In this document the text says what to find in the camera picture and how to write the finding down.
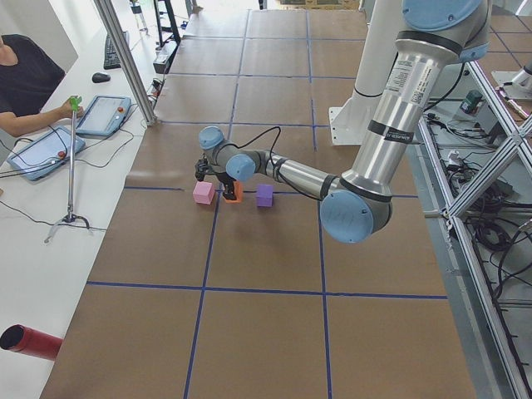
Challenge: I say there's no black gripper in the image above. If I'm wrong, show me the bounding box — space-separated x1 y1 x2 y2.
215 172 236 200

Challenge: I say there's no orange foam block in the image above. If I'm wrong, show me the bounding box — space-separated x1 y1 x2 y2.
224 180 244 203

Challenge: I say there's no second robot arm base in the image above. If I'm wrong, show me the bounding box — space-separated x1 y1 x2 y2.
491 61 531 101

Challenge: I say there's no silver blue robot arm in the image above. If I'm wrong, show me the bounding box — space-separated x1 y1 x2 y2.
195 1 492 244

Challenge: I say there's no person's hand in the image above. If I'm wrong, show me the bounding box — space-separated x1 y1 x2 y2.
58 101 84 119

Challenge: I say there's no pink foam block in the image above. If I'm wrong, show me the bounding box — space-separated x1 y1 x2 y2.
193 181 215 204

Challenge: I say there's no purple foam block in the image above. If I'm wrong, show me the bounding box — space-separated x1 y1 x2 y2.
255 184 273 208

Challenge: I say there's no teach pendant tablet far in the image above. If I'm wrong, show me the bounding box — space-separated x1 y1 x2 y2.
76 95 131 138

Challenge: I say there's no teach pendant tablet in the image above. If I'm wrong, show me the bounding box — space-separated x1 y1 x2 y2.
76 95 131 138
7 126 71 181

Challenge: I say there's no black computer mouse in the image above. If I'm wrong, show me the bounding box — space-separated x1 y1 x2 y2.
91 72 111 84

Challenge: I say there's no black keyboard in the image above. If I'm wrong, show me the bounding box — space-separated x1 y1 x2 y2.
103 34 121 71

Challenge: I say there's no metal reacher grabber tool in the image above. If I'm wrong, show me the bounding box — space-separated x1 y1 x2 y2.
44 96 91 244

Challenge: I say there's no teach pendant tablet near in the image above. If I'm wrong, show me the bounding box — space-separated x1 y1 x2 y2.
7 126 71 181

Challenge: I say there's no person in black shirt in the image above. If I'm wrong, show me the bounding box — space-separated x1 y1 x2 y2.
1 34 66 137

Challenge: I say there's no red cylinder bottle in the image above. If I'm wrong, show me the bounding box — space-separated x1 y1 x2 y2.
1 324 63 361

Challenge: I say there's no green power supply box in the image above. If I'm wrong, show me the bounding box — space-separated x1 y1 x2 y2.
461 90 483 115

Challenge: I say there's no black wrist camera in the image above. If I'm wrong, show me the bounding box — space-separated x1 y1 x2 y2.
195 157 214 182

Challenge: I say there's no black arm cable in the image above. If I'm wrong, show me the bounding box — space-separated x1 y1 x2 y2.
237 126 333 203

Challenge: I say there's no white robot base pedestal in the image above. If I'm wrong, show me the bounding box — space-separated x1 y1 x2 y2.
328 0 402 146

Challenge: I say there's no aluminium frame post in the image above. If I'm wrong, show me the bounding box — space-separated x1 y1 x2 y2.
93 0 157 126

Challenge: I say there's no tangle of black cables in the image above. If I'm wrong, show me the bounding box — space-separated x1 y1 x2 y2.
440 153 532 300

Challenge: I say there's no aluminium frame lattice right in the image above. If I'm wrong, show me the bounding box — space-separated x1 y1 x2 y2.
414 52 531 398

